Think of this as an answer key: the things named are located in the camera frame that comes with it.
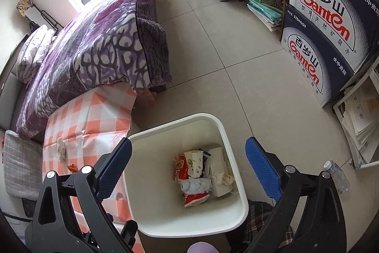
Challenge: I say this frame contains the red drink carton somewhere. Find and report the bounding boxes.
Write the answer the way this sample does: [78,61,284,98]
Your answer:
[174,155,211,207]

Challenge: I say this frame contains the white plastic trash bin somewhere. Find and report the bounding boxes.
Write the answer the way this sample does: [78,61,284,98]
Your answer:
[123,113,249,238]

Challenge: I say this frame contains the clear plastic water bottle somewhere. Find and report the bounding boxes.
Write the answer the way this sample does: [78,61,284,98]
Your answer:
[323,160,350,195]

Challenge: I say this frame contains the crumpled white tissue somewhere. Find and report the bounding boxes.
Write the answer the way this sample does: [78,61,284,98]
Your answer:
[57,137,66,163]

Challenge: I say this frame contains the grey checkered cushion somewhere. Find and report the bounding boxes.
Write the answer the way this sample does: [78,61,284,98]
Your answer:
[3,130,42,201]

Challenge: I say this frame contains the crumpled white paper ball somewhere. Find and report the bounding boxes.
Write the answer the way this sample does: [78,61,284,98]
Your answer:
[180,178,212,195]

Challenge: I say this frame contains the orange white checkered tablecloth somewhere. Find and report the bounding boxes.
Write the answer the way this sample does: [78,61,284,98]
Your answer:
[41,83,146,253]

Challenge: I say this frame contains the white cardboard box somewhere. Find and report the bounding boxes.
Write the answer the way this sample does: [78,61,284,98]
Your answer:
[208,147,234,197]

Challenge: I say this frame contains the lower Ganten water box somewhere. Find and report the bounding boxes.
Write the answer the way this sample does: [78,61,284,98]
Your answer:
[281,5,354,107]

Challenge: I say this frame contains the ganten water box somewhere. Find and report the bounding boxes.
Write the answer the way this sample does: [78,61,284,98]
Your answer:
[281,5,354,107]
[289,0,378,72]

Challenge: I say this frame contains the dark wooden headboard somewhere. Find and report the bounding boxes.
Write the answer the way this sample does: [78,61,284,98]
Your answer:
[0,34,29,132]

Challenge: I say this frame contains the folded white patterned quilt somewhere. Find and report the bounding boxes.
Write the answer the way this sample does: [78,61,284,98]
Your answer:
[16,24,55,84]

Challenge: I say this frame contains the purple patterned bed blanket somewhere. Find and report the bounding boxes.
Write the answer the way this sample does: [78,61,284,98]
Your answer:
[15,0,171,139]

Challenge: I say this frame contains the black coat rack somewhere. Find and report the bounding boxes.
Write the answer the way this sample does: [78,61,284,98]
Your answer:
[16,0,63,33]

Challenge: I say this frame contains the stack of teal books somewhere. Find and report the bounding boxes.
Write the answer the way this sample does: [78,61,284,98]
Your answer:
[247,0,283,32]

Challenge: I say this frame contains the upper Ganten water box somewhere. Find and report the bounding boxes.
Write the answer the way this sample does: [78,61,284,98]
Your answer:
[289,0,378,72]

